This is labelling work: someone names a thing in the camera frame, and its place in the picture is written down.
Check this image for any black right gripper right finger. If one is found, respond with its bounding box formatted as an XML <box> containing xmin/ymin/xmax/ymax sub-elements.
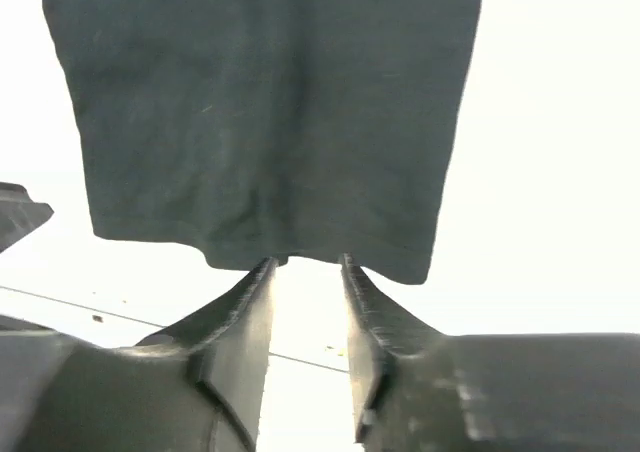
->
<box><xmin>340</xmin><ymin>257</ymin><xmax>639</xmax><ymax>452</ymax></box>

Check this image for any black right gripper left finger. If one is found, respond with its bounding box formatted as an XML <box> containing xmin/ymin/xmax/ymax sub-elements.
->
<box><xmin>1</xmin><ymin>259</ymin><xmax>277</xmax><ymax>452</ymax></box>

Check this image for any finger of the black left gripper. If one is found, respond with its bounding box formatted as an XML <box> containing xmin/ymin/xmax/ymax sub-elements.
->
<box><xmin>0</xmin><ymin>182</ymin><xmax>54</xmax><ymax>252</ymax></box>

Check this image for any black t shirt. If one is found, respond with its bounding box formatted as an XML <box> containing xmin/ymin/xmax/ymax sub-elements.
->
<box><xmin>42</xmin><ymin>0</ymin><xmax>482</xmax><ymax>285</ymax></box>

